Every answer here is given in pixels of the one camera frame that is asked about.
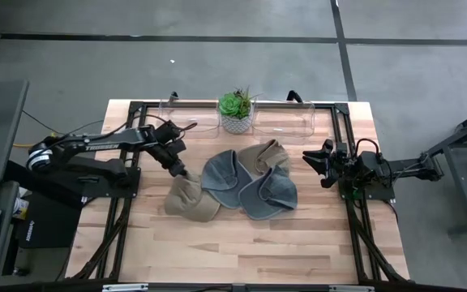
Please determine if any spiky green air plant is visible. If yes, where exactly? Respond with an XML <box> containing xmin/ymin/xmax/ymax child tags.
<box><xmin>233</xmin><ymin>85</ymin><xmax>261</xmax><ymax>121</ymax></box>

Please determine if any clear plastic bin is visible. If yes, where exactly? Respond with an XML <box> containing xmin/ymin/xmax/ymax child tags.
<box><xmin>158</xmin><ymin>97</ymin><xmax>221</xmax><ymax>140</ymax></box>
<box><xmin>251</xmin><ymin>99</ymin><xmax>316</xmax><ymax>146</ymax></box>

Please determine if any dark metal cart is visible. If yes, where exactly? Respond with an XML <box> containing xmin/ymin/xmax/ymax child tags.
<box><xmin>426</xmin><ymin>103</ymin><xmax>467</xmax><ymax>236</ymax></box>

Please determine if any green rosette succulent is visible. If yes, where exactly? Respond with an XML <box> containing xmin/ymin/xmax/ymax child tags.
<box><xmin>217</xmin><ymin>92</ymin><xmax>242</xmax><ymax>118</ymax></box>

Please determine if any black box with white print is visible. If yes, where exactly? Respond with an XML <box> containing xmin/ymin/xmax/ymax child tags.
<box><xmin>17</xmin><ymin>190</ymin><xmax>84</xmax><ymax>249</ymax></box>

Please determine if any small colourful packet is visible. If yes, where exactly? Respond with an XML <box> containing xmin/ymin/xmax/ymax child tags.
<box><xmin>13</xmin><ymin>197</ymin><xmax>30</xmax><ymax>221</ymax></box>

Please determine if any khaki baseball cap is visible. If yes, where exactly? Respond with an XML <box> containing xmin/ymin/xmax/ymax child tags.
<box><xmin>236</xmin><ymin>139</ymin><xmax>292</xmax><ymax>179</ymax></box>
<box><xmin>163</xmin><ymin>172</ymin><xmax>221</xmax><ymax>223</ymax></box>

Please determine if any blue denim baseball cap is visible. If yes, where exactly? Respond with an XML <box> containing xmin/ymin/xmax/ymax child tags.
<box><xmin>199</xmin><ymin>148</ymin><xmax>255</xmax><ymax>210</ymax></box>
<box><xmin>238</xmin><ymin>164</ymin><xmax>299</xmax><ymax>221</ymax></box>

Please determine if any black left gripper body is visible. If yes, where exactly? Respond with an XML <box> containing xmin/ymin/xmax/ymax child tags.
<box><xmin>148</xmin><ymin>123</ymin><xmax>188</xmax><ymax>170</ymax></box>

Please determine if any black aluminium table frame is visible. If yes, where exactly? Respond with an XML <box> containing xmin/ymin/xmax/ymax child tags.
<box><xmin>71</xmin><ymin>100</ymin><xmax>415</xmax><ymax>285</ymax></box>

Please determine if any white grey patterned plant pot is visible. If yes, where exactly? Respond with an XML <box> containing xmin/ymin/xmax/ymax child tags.
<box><xmin>220</xmin><ymin>107</ymin><xmax>254</xmax><ymax>135</ymax></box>

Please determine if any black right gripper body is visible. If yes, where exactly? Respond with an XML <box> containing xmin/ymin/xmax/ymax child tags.
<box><xmin>330</xmin><ymin>141</ymin><xmax>366</xmax><ymax>190</ymax></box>

